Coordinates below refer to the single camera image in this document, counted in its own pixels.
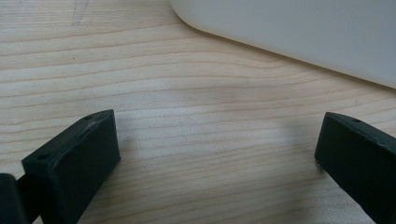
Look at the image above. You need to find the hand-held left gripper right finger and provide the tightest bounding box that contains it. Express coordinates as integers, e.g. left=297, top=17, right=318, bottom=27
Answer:
left=314, top=111, right=396, bottom=224

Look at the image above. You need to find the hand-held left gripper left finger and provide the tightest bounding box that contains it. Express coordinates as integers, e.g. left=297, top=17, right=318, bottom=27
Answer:
left=21, top=108, right=121, bottom=224

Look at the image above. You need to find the white plastic container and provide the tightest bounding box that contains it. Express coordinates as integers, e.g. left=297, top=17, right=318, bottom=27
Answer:
left=169, top=0, right=396, bottom=90

